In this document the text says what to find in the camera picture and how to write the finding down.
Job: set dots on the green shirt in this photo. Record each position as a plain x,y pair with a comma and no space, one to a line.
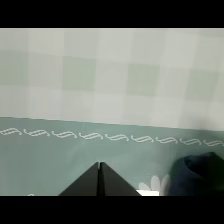
200,175

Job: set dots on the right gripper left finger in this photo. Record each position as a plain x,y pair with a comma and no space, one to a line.
86,183

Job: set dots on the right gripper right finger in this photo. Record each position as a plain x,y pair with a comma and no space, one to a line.
115,183

